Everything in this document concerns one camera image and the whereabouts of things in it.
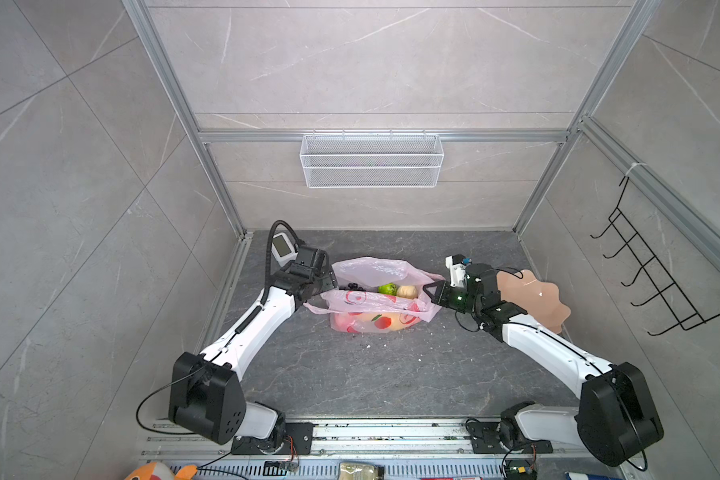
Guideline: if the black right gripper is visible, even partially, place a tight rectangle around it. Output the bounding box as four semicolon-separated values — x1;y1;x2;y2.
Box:
422;280;482;317

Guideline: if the pink scalloped plastic bowl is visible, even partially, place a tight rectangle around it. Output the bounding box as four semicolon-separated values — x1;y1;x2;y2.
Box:
497;269;571;334

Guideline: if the pink plastic bag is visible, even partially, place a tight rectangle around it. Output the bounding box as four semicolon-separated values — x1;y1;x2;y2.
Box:
304;257;443;334

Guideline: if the beige fake potato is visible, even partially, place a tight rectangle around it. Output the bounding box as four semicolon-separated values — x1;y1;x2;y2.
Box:
396;285;419;299

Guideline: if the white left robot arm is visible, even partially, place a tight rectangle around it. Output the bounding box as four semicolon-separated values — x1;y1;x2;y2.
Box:
168;246;337;449

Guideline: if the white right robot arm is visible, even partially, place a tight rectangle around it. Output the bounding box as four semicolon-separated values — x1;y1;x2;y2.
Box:
422;255;665;467

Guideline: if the green fake fruit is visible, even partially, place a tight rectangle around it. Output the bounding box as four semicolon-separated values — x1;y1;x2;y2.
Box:
377;283;399;296

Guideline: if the small white digital clock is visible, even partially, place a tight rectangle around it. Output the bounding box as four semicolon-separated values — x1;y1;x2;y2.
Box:
271;232;298;267

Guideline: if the orange plush toy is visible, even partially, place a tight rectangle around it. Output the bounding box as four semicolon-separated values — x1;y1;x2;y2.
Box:
125;462;198;480

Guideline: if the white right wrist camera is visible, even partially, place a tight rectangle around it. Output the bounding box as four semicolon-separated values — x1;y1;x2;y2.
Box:
445;254;471;288

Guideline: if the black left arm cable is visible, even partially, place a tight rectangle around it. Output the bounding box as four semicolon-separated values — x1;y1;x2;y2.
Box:
262;219;304;304

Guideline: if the white wire mesh basket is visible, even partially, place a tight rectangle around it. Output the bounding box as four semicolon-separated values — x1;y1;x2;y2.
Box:
299;133;445;189

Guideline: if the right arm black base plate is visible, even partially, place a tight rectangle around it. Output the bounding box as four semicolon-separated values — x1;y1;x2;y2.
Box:
464;418;553;454

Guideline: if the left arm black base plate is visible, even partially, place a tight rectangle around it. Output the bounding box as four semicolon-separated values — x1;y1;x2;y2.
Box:
231;422;315;456

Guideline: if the aluminium mounting rail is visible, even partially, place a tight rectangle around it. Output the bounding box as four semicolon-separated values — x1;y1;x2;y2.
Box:
136;417;649;479

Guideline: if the black wire hook rack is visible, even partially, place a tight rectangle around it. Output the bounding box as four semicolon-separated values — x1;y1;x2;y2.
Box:
589;175;720;337

